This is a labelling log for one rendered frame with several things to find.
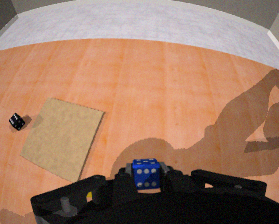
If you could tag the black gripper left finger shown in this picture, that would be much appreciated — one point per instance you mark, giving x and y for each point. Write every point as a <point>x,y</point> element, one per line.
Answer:
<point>59,205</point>

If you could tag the blue die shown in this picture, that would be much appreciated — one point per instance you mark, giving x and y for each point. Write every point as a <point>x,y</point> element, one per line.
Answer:
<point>146,174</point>

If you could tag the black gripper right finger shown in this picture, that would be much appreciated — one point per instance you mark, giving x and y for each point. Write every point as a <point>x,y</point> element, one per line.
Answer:
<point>176,181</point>

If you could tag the black die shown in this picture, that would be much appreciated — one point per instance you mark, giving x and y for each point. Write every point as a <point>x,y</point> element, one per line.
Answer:
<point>16,121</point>

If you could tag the tan flat mat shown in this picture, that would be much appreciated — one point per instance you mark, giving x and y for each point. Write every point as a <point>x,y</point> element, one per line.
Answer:
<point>61,136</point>

